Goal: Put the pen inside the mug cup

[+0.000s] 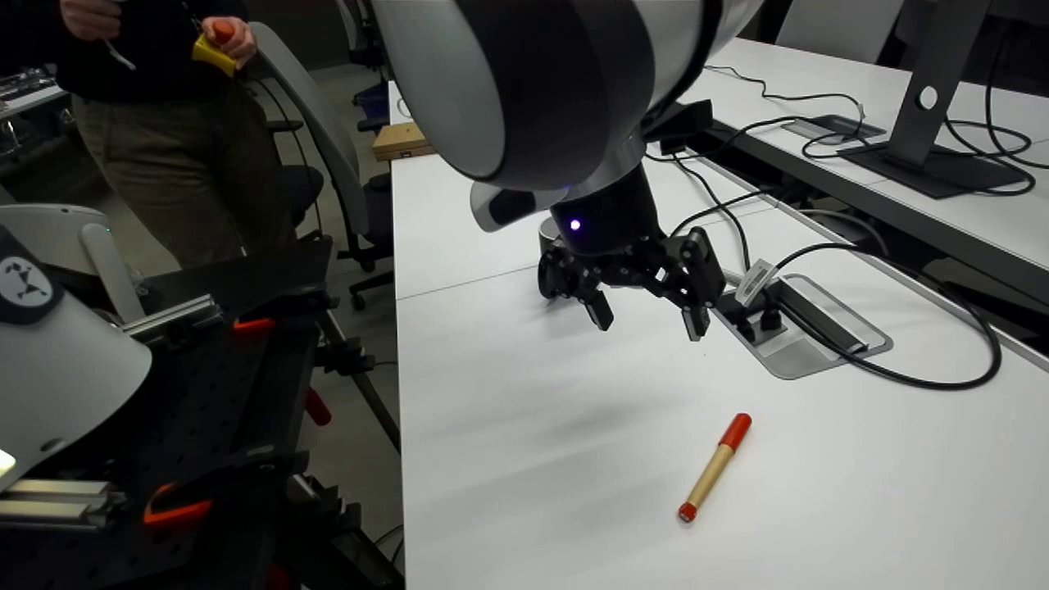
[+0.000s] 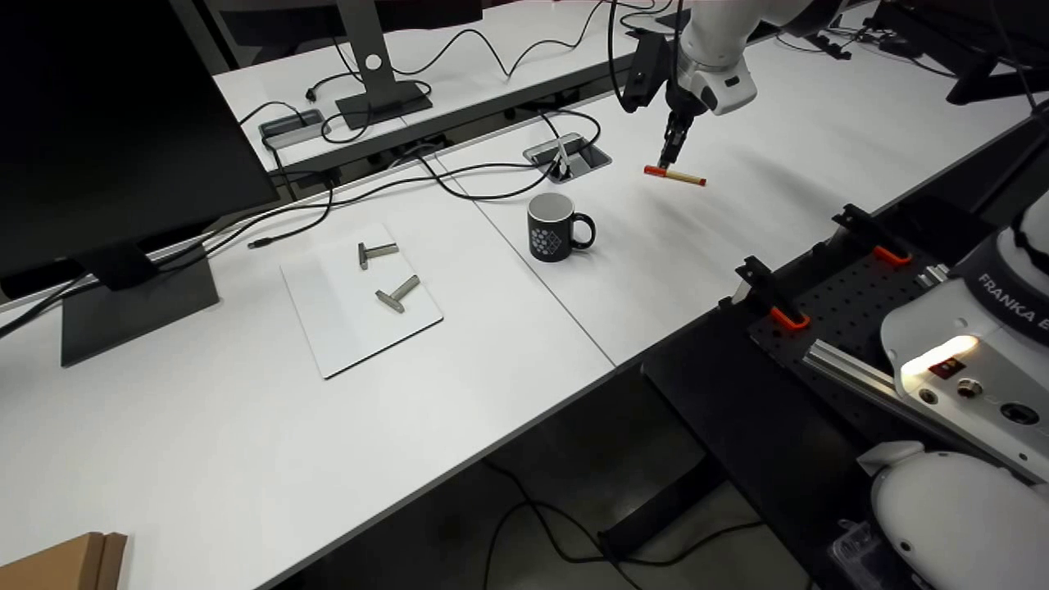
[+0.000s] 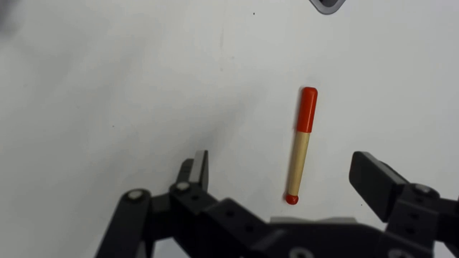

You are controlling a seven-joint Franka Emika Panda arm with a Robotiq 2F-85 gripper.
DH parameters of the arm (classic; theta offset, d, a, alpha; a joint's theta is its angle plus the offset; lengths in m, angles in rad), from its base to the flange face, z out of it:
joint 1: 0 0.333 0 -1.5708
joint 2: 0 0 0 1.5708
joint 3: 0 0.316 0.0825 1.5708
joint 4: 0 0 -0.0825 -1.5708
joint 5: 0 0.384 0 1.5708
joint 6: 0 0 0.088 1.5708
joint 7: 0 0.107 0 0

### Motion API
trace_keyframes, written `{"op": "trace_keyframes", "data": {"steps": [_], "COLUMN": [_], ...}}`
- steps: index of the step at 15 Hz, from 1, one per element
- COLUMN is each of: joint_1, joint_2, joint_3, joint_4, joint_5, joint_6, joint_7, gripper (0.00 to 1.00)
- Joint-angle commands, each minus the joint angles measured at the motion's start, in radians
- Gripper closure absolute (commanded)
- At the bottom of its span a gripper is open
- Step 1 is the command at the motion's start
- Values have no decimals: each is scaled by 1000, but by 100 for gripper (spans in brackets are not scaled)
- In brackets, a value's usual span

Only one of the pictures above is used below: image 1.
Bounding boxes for cable with white tag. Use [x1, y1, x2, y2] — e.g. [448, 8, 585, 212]
[732, 259, 779, 313]

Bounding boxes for grey desk cable outlet box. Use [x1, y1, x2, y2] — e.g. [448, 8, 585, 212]
[705, 274, 896, 384]

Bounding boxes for thin black hub cable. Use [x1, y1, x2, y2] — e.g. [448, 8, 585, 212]
[705, 60, 880, 150]

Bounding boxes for brown cardboard box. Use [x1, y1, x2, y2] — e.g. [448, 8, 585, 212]
[369, 116, 439, 166]

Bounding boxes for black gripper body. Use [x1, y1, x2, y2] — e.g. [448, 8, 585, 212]
[536, 160, 727, 315]

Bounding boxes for person's right hand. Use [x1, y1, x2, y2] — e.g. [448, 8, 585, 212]
[57, 0, 127, 42]

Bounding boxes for black cables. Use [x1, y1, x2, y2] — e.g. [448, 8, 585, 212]
[652, 99, 1049, 323]

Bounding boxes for wooden pen with red caps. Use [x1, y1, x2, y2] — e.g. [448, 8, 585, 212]
[675, 410, 758, 529]

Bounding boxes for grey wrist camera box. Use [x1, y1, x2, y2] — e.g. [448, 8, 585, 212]
[468, 177, 563, 236]

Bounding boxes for person in dark sweater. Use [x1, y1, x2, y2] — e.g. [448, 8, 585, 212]
[48, 0, 302, 274]

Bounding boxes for long black desk cable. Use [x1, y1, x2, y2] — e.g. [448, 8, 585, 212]
[644, 148, 770, 275]

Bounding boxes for person's left hand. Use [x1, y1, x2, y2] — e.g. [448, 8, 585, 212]
[207, 13, 263, 68]

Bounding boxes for black clamp with orange grip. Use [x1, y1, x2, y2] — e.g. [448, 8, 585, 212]
[225, 313, 286, 338]
[298, 384, 336, 432]
[138, 481, 218, 535]

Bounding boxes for flat dark desk hub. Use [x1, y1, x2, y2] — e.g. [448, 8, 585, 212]
[784, 113, 891, 148]

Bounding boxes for grey monitor stand with base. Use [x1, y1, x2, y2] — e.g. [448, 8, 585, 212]
[840, 0, 1036, 205]

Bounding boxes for aluminium extrusion bar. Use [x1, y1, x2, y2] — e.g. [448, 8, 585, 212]
[110, 289, 230, 345]
[0, 477, 119, 529]

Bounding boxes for yellow orange hand controller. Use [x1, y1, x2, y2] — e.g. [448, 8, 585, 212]
[190, 30, 245, 78]

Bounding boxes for black diagonal table strut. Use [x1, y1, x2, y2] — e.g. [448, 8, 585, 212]
[317, 324, 403, 453]

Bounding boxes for black looped power cable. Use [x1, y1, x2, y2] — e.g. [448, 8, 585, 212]
[763, 240, 1002, 394]

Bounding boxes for black coiled monitor cable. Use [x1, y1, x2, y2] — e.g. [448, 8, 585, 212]
[941, 47, 1049, 205]

